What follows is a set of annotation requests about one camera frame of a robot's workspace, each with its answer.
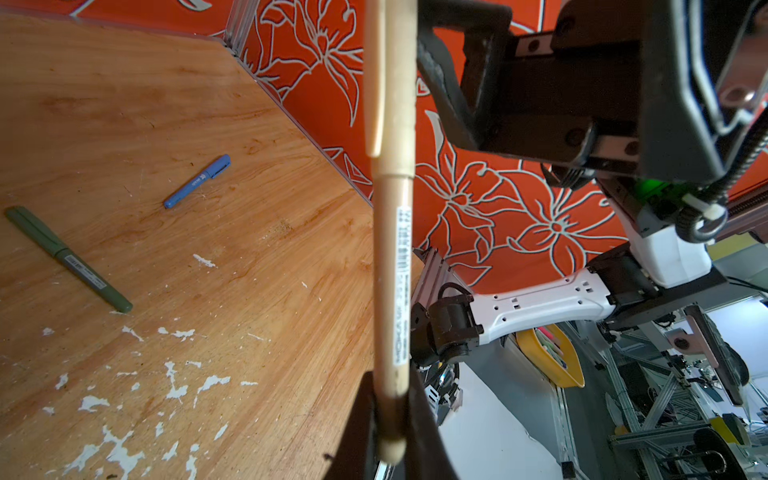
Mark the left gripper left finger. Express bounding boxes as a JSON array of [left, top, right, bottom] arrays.
[[324, 371, 379, 480]]

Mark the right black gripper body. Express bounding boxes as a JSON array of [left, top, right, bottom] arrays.
[[418, 1, 767, 183]]

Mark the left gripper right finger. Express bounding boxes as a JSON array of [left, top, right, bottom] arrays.
[[404, 368, 458, 480]]

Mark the beige pen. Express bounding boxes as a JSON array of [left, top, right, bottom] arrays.
[[363, 1, 418, 465]]

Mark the blue pen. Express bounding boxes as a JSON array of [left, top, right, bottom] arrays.
[[163, 154, 231, 209]]

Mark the green pen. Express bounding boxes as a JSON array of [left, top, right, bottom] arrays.
[[5, 206, 133, 313]]

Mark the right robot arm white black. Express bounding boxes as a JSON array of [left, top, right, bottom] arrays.
[[411, 1, 767, 368]]

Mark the yellow tray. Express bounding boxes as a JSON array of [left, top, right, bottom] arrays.
[[515, 325, 585, 389]]

